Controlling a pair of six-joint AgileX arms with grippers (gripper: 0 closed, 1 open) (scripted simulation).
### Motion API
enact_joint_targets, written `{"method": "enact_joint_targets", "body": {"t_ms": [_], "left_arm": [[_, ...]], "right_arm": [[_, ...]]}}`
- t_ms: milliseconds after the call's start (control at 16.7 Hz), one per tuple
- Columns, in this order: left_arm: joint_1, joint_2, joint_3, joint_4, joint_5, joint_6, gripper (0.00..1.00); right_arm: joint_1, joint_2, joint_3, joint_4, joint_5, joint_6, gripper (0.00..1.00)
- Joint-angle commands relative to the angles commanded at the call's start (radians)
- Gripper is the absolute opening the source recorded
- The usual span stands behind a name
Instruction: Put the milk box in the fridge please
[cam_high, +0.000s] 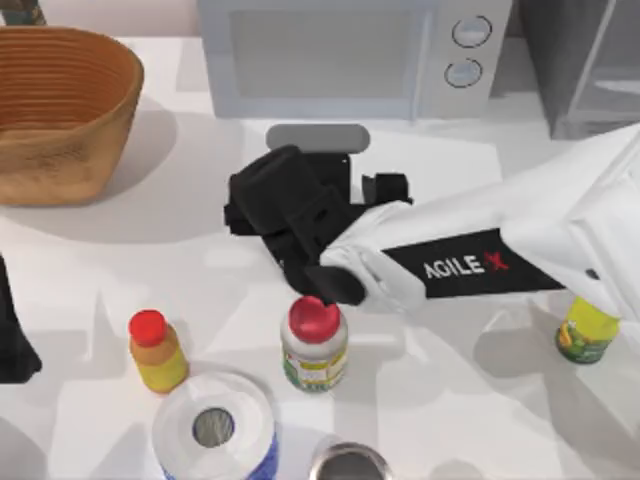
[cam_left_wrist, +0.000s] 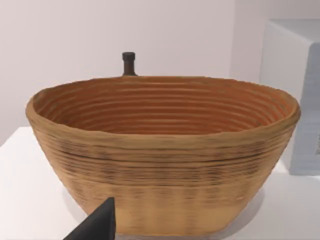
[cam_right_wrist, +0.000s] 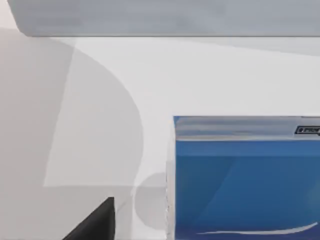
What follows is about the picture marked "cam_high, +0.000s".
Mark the pale grey rounded box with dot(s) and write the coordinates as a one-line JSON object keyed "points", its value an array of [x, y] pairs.
{"points": [[317, 138]]}

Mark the pale microwave oven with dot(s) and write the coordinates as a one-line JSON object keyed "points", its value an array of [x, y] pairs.
{"points": [[450, 105]]}

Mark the microwave oven door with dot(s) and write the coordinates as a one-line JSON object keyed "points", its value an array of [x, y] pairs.
{"points": [[320, 55]]}

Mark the round microwave knob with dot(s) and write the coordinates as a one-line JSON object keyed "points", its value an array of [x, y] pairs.
{"points": [[472, 30], [463, 73]]}

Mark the white bottle with red cap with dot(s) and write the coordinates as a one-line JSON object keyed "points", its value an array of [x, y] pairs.
{"points": [[315, 350]]}

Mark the grey cabinet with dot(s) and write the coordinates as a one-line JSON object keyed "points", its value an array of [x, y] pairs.
{"points": [[585, 60]]}

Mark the yellow and green bottle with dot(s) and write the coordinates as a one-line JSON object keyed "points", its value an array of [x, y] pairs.
{"points": [[586, 336]]}

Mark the yellow bottle with red cap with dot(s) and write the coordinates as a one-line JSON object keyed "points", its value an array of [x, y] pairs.
{"points": [[159, 357]]}

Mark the white paper towel roll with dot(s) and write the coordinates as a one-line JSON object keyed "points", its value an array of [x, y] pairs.
{"points": [[215, 425]]}

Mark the brown woven basket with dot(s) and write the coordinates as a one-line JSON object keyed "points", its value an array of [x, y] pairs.
{"points": [[60, 125]]}

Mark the silver metal cup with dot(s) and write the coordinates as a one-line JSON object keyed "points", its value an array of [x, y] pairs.
{"points": [[350, 462]]}

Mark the dark patterned object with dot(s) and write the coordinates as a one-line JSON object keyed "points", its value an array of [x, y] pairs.
{"points": [[22, 11]]}

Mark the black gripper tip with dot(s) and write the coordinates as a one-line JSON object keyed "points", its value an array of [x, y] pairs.
{"points": [[14, 340]]}

